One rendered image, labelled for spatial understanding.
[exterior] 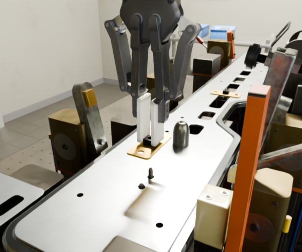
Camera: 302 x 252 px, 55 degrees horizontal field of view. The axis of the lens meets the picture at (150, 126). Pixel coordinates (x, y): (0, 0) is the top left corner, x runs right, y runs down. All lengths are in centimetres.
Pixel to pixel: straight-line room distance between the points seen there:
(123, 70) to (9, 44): 301
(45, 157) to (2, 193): 69
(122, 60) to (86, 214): 21
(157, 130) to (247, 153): 19
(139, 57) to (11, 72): 307
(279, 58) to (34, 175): 42
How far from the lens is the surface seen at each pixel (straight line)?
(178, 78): 38
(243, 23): 351
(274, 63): 34
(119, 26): 41
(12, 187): 50
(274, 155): 39
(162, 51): 38
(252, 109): 25
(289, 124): 54
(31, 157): 120
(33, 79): 361
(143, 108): 42
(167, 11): 37
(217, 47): 143
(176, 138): 55
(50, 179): 53
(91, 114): 56
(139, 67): 40
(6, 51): 338
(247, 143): 26
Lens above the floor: 127
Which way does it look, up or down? 25 degrees down
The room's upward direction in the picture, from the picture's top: straight up
